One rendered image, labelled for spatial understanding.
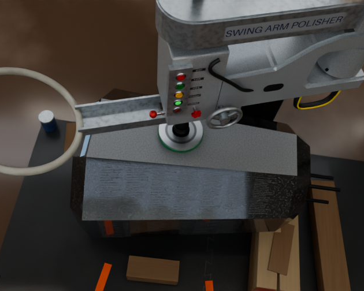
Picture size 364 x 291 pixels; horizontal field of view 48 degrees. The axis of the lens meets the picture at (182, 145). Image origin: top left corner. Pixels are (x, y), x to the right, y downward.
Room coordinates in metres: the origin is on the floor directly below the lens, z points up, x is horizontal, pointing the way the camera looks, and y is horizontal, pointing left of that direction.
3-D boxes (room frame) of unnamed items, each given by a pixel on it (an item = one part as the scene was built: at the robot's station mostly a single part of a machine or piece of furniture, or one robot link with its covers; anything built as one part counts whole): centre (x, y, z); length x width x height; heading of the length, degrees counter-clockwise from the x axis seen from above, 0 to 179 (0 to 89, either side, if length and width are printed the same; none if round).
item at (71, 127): (1.29, 0.76, 0.02); 0.25 x 0.10 x 0.01; 10
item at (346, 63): (1.21, -0.60, 1.34); 0.19 x 0.19 x 0.20
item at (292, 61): (1.11, -0.36, 1.30); 0.74 x 0.23 x 0.49; 110
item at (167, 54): (1.01, -0.06, 1.32); 0.36 x 0.22 x 0.45; 110
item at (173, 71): (0.85, 0.04, 1.37); 0.08 x 0.03 x 0.28; 110
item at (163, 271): (0.47, 0.06, 0.07); 0.30 x 0.12 x 0.12; 92
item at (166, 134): (0.99, 0.02, 0.87); 0.21 x 0.21 x 0.01
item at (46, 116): (1.37, 0.94, 0.08); 0.10 x 0.10 x 0.13
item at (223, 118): (0.91, -0.14, 1.20); 0.15 x 0.10 x 0.15; 110
